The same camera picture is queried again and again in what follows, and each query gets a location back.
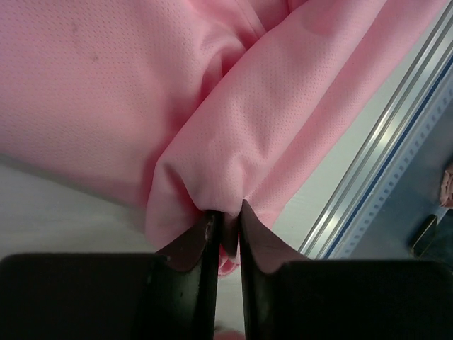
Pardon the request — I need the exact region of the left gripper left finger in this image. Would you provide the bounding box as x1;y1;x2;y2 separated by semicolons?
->
1;211;223;339

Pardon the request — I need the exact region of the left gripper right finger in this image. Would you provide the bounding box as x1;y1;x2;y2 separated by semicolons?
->
239;202;452;339

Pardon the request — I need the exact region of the pink t shirt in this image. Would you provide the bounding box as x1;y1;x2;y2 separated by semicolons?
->
0;0;451;277

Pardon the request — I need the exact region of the aluminium rail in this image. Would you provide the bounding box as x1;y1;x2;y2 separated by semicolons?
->
299;2;452;259

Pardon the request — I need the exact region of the white slotted cable duct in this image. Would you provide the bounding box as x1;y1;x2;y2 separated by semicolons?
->
331;74;452;259

